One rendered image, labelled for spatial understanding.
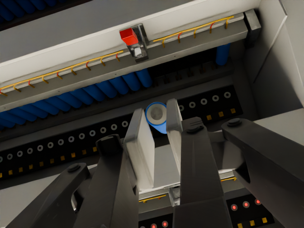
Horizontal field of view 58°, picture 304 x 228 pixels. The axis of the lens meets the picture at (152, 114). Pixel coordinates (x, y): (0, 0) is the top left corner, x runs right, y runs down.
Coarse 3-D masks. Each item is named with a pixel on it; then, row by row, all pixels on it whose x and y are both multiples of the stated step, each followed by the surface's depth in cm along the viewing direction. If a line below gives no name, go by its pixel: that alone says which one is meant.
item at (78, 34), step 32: (96, 0) 32; (128, 0) 32; (160, 0) 31; (192, 0) 30; (224, 0) 31; (256, 0) 33; (0, 32) 34; (32, 32) 33; (64, 32) 32; (96, 32) 31; (160, 32) 34; (256, 32) 34; (0, 64) 33; (32, 64) 34; (64, 64) 36; (256, 64) 41; (160, 96) 48; (64, 128) 50
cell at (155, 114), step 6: (156, 102) 20; (150, 108) 20; (156, 108) 20; (162, 108) 20; (150, 114) 20; (156, 114) 20; (162, 114) 20; (150, 120) 20; (156, 120) 20; (162, 120) 20; (156, 126) 20; (162, 126) 20; (162, 132) 24
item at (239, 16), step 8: (240, 16) 34; (216, 24) 34; (224, 24) 35; (184, 32) 35; (192, 32) 35; (152, 40) 35; (160, 40) 35; (168, 40) 35; (112, 56) 36; (120, 56) 36; (88, 64) 36; (64, 72) 37; (32, 80) 37; (40, 80) 37; (8, 88) 37
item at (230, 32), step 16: (208, 32) 35; (224, 32) 35; (240, 32) 34; (160, 48) 36; (176, 48) 35; (192, 48) 35; (208, 48) 36; (80, 64) 35; (96, 64) 37; (112, 64) 36; (128, 64) 36; (144, 64) 36; (48, 80) 37; (64, 80) 37; (80, 80) 36; (96, 80) 37; (0, 96) 38; (16, 96) 38; (32, 96) 37; (48, 96) 38
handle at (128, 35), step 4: (128, 28) 25; (120, 32) 25; (124, 32) 25; (128, 32) 25; (132, 32) 25; (124, 36) 25; (128, 36) 25; (132, 36) 25; (136, 36) 28; (124, 40) 26; (128, 40) 27; (132, 40) 27; (136, 40) 28; (128, 44) 28; (132, 44) 30; (136, 44) 30; (140, 44) 32; (136, 48) 32; (140, 48) 32; (136, 52) 32; (140, 52) 32; (136, 56) 32
